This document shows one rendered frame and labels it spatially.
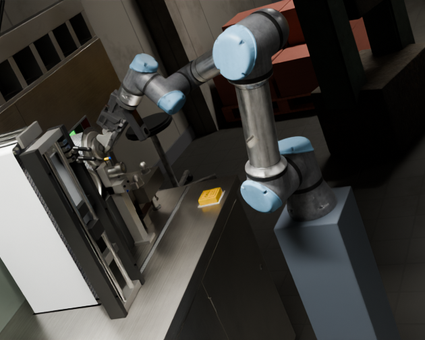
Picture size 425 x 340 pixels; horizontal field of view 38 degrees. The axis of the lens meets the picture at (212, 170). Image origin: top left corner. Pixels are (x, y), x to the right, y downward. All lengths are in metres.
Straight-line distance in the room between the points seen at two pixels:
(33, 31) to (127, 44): 2.51
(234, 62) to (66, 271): 0.81
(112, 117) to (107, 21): 2.98
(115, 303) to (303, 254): 0.57
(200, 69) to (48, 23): 0.97
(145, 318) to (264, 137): 0.59
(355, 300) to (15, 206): 1.04
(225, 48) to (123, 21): 3.57
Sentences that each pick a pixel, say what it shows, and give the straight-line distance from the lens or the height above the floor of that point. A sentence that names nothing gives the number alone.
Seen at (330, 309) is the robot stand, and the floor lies 0.58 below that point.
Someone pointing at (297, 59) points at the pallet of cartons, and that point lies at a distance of 4.99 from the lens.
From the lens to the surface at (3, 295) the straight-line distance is 2.10.
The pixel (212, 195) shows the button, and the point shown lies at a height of 0.92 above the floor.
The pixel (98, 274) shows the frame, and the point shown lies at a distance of 1.71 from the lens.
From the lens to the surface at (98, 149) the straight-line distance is 2.01.
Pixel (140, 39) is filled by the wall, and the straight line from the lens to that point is 5.15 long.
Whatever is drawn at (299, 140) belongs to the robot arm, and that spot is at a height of 1.13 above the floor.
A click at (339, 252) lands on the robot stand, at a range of 1.85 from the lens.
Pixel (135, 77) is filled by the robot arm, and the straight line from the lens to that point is 1.83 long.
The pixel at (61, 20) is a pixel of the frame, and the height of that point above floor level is 1.59.
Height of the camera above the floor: 1.83
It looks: 23 degrees down
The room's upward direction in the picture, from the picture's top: 23 degrees counter-clockwise
